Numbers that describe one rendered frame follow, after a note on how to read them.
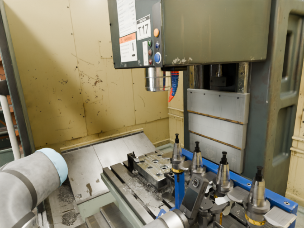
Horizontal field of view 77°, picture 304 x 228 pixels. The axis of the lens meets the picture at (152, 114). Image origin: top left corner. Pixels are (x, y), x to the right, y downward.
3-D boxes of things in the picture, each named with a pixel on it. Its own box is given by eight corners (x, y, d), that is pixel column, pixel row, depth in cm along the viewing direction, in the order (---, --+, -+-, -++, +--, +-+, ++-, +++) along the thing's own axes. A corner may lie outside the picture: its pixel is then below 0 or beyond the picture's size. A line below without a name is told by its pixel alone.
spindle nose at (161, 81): (180, 89, 100) (179, 65, 97) (153, 92, 93) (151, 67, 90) (164, 87, 114) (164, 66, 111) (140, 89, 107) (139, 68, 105)
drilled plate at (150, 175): (158, 188, 105) (157, 181, 104) (133, 167, 129) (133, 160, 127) (188, 174, 117) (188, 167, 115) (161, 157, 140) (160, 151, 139)
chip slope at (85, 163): (82, 220, 128) (76, 186, 122) (65, 175, 183) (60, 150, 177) (182, 174, 174) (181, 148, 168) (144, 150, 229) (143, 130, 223)
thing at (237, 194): (239, 206, 53) (239, 203, 53) (222, 196, 57) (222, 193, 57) (253, 196, 56) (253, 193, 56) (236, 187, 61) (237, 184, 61)
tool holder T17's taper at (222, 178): (232, 181, 61) (234, 162, 59) (226, 187, 58) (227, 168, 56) (219, 176, 64) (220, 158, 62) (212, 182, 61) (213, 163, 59)
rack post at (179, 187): (175, 218, 89) (174, 160, 82) (168, 211, 94) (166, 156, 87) (191, 208, 94) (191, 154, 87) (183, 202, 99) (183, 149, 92)
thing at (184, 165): (184, 172, 71) (184, 170, 71) (175, 166, 75) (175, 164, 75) (197, 166, 74) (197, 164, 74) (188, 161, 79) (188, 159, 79)
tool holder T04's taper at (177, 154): (185, 158, 78) (184, 142, 76) (176, 160, 76) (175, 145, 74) (178, 154, 82) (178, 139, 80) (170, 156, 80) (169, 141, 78)
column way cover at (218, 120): (239, 175, 120) (245, 94, 107) (187, 150, 159) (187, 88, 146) (244, 173, 122) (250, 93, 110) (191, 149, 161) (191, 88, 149)
